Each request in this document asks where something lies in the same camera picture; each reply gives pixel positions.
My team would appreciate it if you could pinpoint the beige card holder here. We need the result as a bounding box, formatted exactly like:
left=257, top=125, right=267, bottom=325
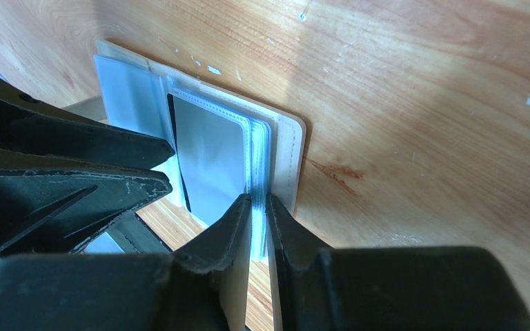
left=94, top=40, right=306, bottom=261

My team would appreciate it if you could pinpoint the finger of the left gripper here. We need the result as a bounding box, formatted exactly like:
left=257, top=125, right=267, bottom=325
left=0, top=149, right=172, bottom=256
left=0, top=79, right=175, bottom=169

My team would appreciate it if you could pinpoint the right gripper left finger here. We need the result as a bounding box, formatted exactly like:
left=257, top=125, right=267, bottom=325
left=0, top=194, right=251, bottom=330

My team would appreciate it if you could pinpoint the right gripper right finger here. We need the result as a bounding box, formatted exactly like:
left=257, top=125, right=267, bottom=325
left=266, top=194, right=530, bottom=330

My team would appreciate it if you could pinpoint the black credit card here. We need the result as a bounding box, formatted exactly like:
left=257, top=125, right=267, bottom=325
left=168, top=94, right=251, bottom=225

